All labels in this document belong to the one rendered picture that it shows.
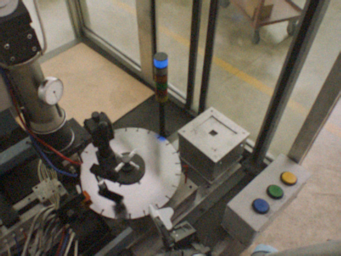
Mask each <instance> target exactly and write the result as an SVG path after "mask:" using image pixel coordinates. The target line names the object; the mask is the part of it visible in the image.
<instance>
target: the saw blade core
mask: <svg viewBox="0 0 341 256"><path fill-rule="evenodd" d="M137 130H138V132H137ZM148 133H149V134H148ZM159 137H160V138H159ZM166 145H167V146H166ZM110 146H111V148H112V150H114V151H117V152H118V153H123V152H133V151H134V150H135V149H137V152H136V153H137V154H138V155H139V156H141V157H142V158H143V159H144V161H145V164H146V171H145V173H144V175H143V177H142V178H140V179H139V180H137V181H136V182H135V183H131V184H122V183H119V182H118V181H117V182H116V183H112V182H111V181H109V180H106V179H105V180H103V181H101V182H100V183H97V180H96V179H95V176H94V174H91V173H90V167H91V165H92V164H93V163H96V164H98V162H97V158H96V155H95V151H97V148H94V146H93V145H92V144H90V145H88V147H87V148H86V149H84V151H85V152H84V151H83V152H82V154H81V157H82V160H83V163H82V164H81V169H80V171H81V176H80V178H81V183H82V190H83V191H84V190H86V191H87V192H88V193H89V195H90V196H91V199H89V200H88V201H86V202H85V203H86V204H87V205H88V206H90V205H91V203H93V204H92V205H91V206H90V208H91V209H92V210H93V211H95V212H96V213H98V214H101V213H102V215H104V216H106V217H109V218H115V216H116V219H130V215H129V214H131V219H135V218H140V217H143V216H145V214H146V215H149V204H151V205H152V207H153V208H154V210H159V208H161V207H162V206H163V205H164V204H165V203H166V202H167V201H168V200H169V199H171V198H172V196H173V195H174V193H175V191H176V189H177V188H176V187H178V184H179V182H180V176H178V175H181V170H176V168H179V169H181V165H180V159H179V157H178V154H177V152H176V150H175V148H174V147H173V145H171V144H169V142H168V141H167V140H166V139H165V138H164V137H162V136H161V135H159V134H157V133H155V132H152V131H150V132H149V130H146V129H139V128H126V132H125V128H124V129H118V130H115V139H112V140H111V141H110ZM86 152H88V153H86ZM175 152H176V153H175ZM173 153H174V154H173ZM176 163H179V164H176ZM176 174H177V176H176ZM173 186H174V187H173ZM165 196H167V197H168V198H169V199H168V198H166V197H165ZM155 204H157V205H158V207H159V208H158V207H157V206H155ZM102 210H104V211H103V212H102ZM143 211H145V214H144V212H143ZM116 213H117V215H115V214H116Z"/></svg>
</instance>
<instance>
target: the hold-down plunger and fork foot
mask: <svg viewBox="0 0 341 256"><path fill-rule="evenodd" d="M90 173H91V174H94V176H95V179H96V180H97V183H100V181H99V179H98V176H99V177H101V178H104V180H105V179H106V180H109V181H111V182H112V183H116V182H117V180H118V178H119V177H120V176H119V173H118V172H116V171H114V168H112V169H110V170H108V171H106V172H103V170H102V168H101V166H100V165H98V164H96V163H93V164H92V165H91V167H90Z"/></svg>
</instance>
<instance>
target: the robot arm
mask: <svg viewBox="0 0 341 256"><path fill-rule="evenodd" d="M149 214H150V216H151V217H152V219H153V221H154V223H155V225H156V226H157V228H158V230H159V232H161V233H162V236H163V237H162V238H161V239H162V241H163V244H164V246H162V247H161V250H162V252H163V253H160V254H153V255H146V256H212V252H211V249H209V248H208V247H204V246H203V244H202V243H201V242H200V240H199V237H198V235H197V232H196V230H195V229H194V228H193V227H192V226H191V225H190V224H189V223H188V222H187V221H186V222H183V223H181V224H179V225H177V226H175V227H174V230H172V231H170V232H169V230H170V229H171V228H172V223H171V221H170V220H169V219H170V218H171V216H172V215H173V214H174V211H173V209H172V208H170V207H167V208H162V209H161V210H154V208H153V207H152V205H151V204H149ZM196 238H197V239H196ZM195 239H196V240H195ZM251 256H341V239H337V240H331V241H325V242H322V243H315V244H310V245H306V246H300V247H295V248H291V249H285V250H281V251H279V250H277V249H275V248H274V247H271V246H268V245H267V246H266V245H264V244H260V245H258V246H256V248H255V250H254V251H253V252H252V253H251Z"/></svg>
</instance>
